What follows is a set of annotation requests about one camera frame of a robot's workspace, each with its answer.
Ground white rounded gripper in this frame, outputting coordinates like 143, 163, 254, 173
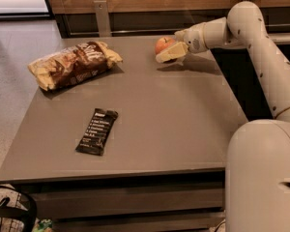
156, 22, 206, 63

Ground red apple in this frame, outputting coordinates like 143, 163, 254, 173
155, 37, 175, 54

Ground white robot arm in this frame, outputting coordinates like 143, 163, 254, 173
156, 1, 290, 232

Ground black rxbar chocolate wrapper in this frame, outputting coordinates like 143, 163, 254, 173
75, 108, 118, 156

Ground brown yellow chip bag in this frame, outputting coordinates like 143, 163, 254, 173
28, 42, 123, 91

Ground grey cabinet drawers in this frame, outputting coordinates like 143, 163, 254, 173
15, 171, 224, 232

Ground green packet on floor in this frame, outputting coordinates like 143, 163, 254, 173
32, 219, 53, 232

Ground left metal wall bracket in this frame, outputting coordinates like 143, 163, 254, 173
94, 0, 112, 37

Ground horizontal metal rail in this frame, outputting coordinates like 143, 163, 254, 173
67, 23, 290, 38

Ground black bag strap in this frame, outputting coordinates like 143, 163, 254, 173
0, 185, 39, 232

